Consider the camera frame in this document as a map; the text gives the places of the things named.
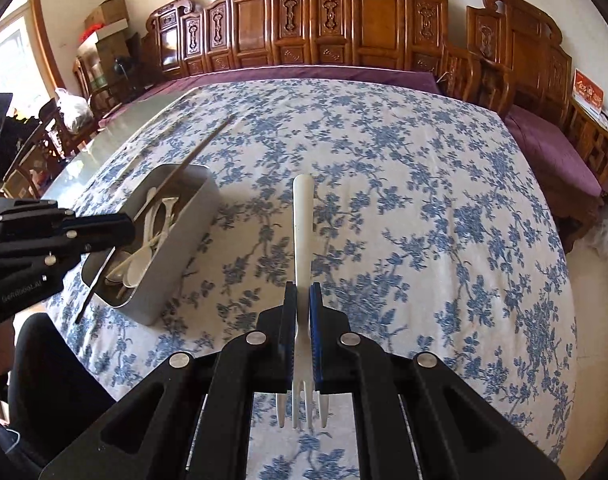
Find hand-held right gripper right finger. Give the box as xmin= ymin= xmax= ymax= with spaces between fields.
xmin=310 ymin=284 xmax=567 ymax=480

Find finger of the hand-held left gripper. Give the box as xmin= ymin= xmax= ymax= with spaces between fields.
xmin=0 ymin=199 xmax=136 ymax=238
xmin=0 ymin=235 xmax=135 ymax=268

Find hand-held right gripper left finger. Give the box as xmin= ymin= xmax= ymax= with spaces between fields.
xmin=38 ymin=282 xmax=297 ymax=480

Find brown wooden chopstick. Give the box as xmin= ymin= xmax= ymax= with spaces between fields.
xmin=154 ymin=115 xmax=237 ymax=196
xmin=75 ymin=246 xmax=116 ymax=324

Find white plastic ladle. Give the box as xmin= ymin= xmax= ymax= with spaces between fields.
xmin=106 ymin=210 xmax=157 ymax=289

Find white plastic spoon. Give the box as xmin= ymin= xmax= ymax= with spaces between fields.
xmin=144 ymin=196 xmax=179 ymax=257

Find grey metal utensil box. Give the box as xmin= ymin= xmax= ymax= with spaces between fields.
xmin=80 ymin=163 xmax=221 ymax=326

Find white plastic fork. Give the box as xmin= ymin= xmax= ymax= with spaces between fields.
xmin=276 ymin=174 xmax=329 ymax=431

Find person's black trousers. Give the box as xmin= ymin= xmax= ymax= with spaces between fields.
xmin=6 ymin=312 xmax=117 ymax=463

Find dark wooden chair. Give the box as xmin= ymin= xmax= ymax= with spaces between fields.
xmin=3 ymin=99 xmax=107 ymax=198

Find white plastic bag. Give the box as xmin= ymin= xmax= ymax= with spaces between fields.
xmin=54 ymin=87 xmax=92 ymax=133

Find blue floral tablecloth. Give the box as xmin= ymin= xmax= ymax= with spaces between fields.
xmin=46 ymin=77 xmax=579 ymax=480

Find cardboard box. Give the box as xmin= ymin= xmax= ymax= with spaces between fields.
xmin=84 ymin=0 xmax=131 ymax=32

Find purple sofa cushion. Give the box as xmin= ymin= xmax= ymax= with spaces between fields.
xmin=134 ymin=64 xmax=442 ymax=107

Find purple armchair cushion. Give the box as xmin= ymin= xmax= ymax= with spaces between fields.
xmin=504 ymin=105 xmax=604 ymax=222

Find long carved wooden sofa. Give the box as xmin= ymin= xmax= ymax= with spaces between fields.
xmin=141 ymin=0 xmax=452 ymax=83

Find carved wooden armchair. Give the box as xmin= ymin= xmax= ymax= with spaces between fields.
xmin=441 ymin=0 xmax=608 ymax=186

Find red calendar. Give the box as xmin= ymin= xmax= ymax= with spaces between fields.
xmin=571 ymin=69 xmax=606 ymax=117

